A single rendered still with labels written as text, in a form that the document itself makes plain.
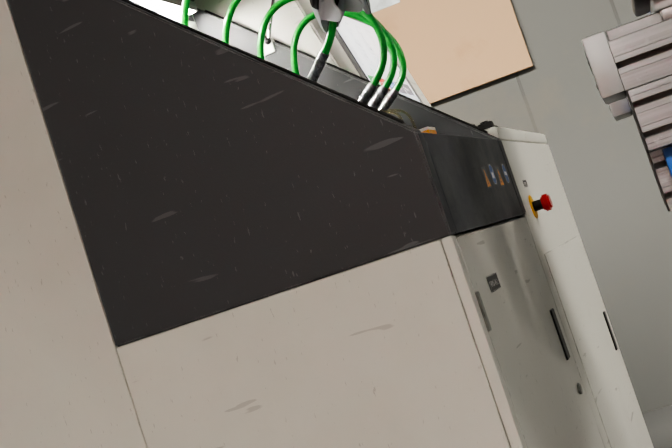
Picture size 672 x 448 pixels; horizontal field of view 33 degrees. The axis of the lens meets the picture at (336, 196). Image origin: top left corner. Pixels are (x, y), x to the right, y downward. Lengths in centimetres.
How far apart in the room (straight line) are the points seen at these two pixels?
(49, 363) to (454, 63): 263
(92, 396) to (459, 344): 61
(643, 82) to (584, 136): 257
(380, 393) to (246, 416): 22
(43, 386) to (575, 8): 280
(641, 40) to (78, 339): 99
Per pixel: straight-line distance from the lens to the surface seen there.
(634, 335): 425
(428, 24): 430
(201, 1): 258
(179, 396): 184
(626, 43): 166
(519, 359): 184
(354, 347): 172
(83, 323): 190
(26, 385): 198
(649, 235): 422
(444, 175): 175
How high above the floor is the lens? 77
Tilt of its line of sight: 4 degrees up
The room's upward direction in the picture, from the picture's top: 18 degrees counter-clockwise
